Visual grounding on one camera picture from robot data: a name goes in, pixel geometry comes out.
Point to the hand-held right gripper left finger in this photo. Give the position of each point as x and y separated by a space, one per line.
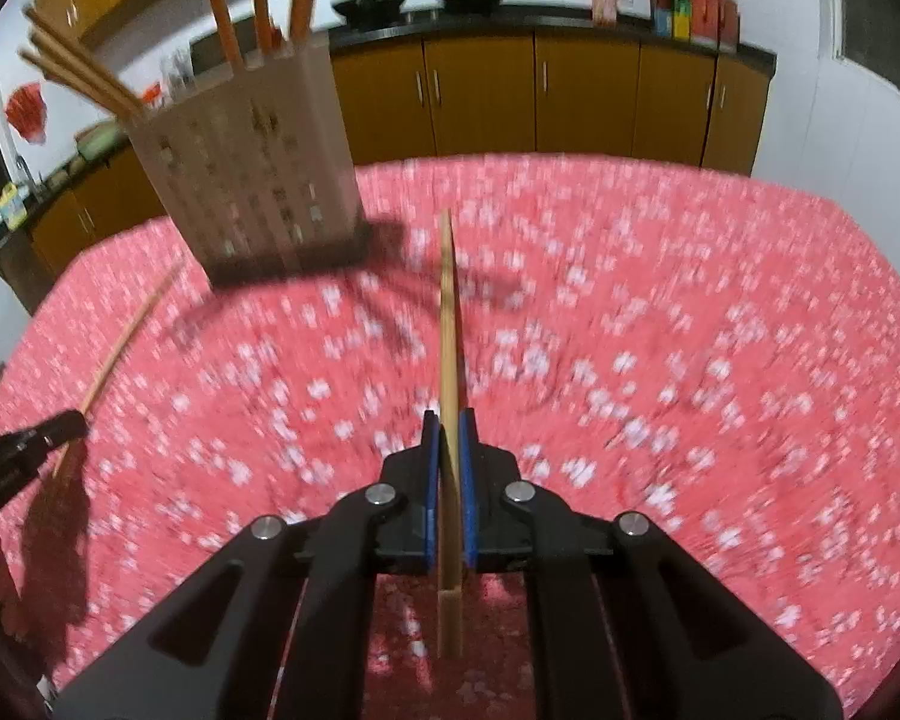
430 495

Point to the green pot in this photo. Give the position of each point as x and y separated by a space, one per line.
101 139

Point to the black kitchen counter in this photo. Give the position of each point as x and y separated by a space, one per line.
570 19

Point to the beige perforated chopstick holder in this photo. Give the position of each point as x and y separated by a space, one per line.
255 165

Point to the yellow kitchen cabinets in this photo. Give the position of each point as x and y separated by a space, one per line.
585 97

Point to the metal faucet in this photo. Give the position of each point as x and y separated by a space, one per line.
20 171

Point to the red packets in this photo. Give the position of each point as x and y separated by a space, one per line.
694 4

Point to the red hanging decoration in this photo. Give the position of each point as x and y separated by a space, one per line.
28 112

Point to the red floral tablecloth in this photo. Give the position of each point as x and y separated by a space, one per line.
645 315

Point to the pink packet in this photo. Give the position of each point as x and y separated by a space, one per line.
604 4

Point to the yellow bottle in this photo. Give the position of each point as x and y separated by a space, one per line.
13 206

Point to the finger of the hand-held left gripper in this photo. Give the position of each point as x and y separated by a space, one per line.
22 450

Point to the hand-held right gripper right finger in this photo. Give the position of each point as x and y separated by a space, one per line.
468 495

